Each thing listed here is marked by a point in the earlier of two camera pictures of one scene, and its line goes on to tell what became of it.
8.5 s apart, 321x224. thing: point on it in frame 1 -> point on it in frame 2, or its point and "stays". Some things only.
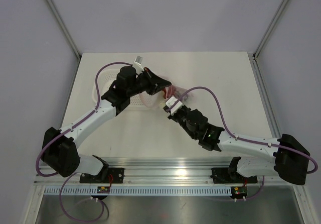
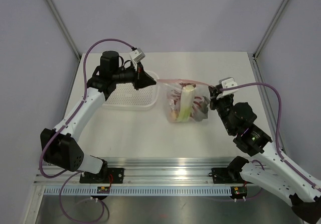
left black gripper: x=156 y=83 -> x=141 y=78
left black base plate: x=108 y=175 stays
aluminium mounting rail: x=160 y=171 stays
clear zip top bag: x=156 y=101 -> x=186 y=100
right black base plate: x=222 y=176 stays
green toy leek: x=162 y=105 -> x=187 y=100
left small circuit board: x=102 y=189 stays
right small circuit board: x=239 y=192 stays
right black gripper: x=174 y=117 -> x=214 y=91
